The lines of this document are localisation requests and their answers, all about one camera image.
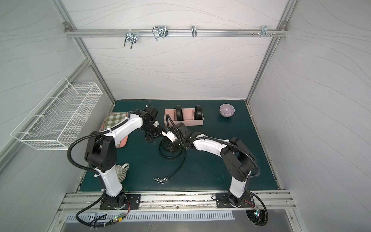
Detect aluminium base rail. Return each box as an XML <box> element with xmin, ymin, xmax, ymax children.
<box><xmin>57</xmin><ymin>190</ymin><xmax>296</xmax><ymax>213</ymax></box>

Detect metal hook clamp left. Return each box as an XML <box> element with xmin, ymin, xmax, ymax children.
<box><xmin>124</xmin><ymin>32</ymin><xmax>137</xmax><ymax>49</ymax></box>

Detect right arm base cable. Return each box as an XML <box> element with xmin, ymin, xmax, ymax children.
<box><xmin>245</xmin><ymin>189</ymin><xmax>272</xmax><ymax>227</ymax></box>

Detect dark green table mat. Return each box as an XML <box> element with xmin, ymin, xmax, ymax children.
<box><xmin>114</xmin><ymin>100</ymin><xmax>278</xmax><ymax>191</ymax></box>

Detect aluminium crossbar rail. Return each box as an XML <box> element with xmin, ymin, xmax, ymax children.
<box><xmin>65</xmin><ymin>28</ymin><xmax>288</xmax><ymax>38</ymax></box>

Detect metal hook clamp centre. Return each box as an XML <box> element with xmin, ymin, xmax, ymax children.
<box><xmin>152</xmin><ymin>26</ymin><xmax>169</xmax><ymax>41</ymax></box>

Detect metal hook clamp right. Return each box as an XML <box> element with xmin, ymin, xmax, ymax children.
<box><xmin>251</xmin><ymin>26</ymin><xmax>277</xmax><ymax>37</ymax></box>

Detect metal hook clamp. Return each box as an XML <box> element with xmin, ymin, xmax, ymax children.
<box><xmin>124</xmin><ymin>32</ymin><xmax>137</xmax><ymax>49</ymax></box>
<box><xmin>251</xmin><ymin>26</ymin><xmax>277</xmax><ymax>37</ymax></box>
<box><xmin>152</xmin><ymin>26</ymin><xmax>169</xmax><ymax>41</ymax></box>

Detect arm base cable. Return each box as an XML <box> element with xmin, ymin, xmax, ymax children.
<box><xmin>245</xmin><ymin>189</ymin><xmax>272</xmax><ymax>227</ymax></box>
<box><xmin>75</xmin><ymin>191</ymin><xmax>131</xmax><ymax>228</ymax></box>

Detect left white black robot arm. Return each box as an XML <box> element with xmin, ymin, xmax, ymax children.
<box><xmin>67</xmin><ymin>106</ymin><xmax>161</xmax><ymax>209</ymax></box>

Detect white wire basket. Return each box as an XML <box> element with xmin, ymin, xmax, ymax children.
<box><xmin>10</xmin><ymin>77</ymin><xmax>102</xmax><ymax>150</ymax></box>

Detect green checkered cloth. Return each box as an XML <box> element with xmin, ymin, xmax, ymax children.
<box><xmin>100</xmin><ymin>112</ymin><xmax>128</xmax><ymax>131</ymax></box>

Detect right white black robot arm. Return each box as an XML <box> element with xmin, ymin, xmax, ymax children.
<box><xmin>161</xmin><ymin>123</ymin><xmax>261</xmax><ymax>207</ymax></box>

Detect grey ribbed ceramic mug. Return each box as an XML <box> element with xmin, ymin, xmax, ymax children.
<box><xmin>115</xmin><ymin>163</ymin><xmax>130</xmax><ymax>183</ymax></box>

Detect purple small bowl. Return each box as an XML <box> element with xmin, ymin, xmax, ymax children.
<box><xmin>219</xmin><ymin>103</ymin><xmax>235</xmax><ymax>118</ymax></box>

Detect left arm base cable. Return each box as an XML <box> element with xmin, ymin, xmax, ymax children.
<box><xmin>75</xmin><ymin>191</ymin><xmax>131</xmax><ymax>228</ymax></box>

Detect metal ring clamp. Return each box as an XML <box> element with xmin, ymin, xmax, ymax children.
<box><xmin>191</xmin><ymin>26</ymin><xmax>197</xmax><ymax>38</ymax></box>

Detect pink compartment storage box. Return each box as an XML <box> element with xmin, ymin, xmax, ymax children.
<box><xmin>164</xmin><ymin>108</ymin><xmax>204</xmax><ymax>127</ymax></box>

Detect pink plastic tray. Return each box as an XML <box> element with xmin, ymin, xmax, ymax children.
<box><xmin>98</xmin><ymin>112</ymin><xmax>135</xmax><ymax>148</ymax></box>

